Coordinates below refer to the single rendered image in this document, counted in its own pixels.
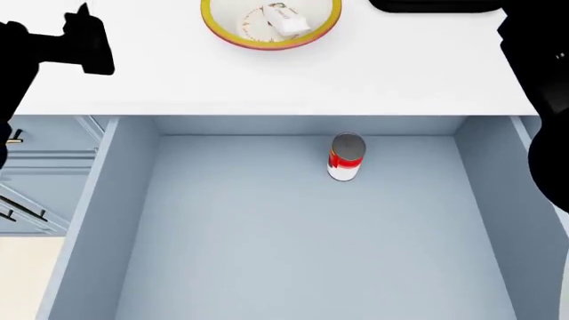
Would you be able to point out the black flat appliance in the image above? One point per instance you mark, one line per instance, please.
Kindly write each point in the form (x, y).
(438, 5)

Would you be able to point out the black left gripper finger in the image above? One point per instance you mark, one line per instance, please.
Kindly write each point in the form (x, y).
(84, 10)
(69, 17)

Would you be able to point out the blue-grey cabinet front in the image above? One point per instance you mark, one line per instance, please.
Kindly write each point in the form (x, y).
(49, 160)

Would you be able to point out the blue-grey open drawer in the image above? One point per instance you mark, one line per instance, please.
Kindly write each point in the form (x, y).
(284, 233)

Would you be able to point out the yellow rimmed white bowl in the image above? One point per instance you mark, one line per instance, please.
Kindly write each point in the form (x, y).
(231, 26)

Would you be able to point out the red and white can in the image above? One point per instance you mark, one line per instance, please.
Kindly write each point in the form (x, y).
(347, 156)

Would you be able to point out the white wrapped snack bar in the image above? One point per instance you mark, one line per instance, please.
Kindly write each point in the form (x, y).
(286, 19)

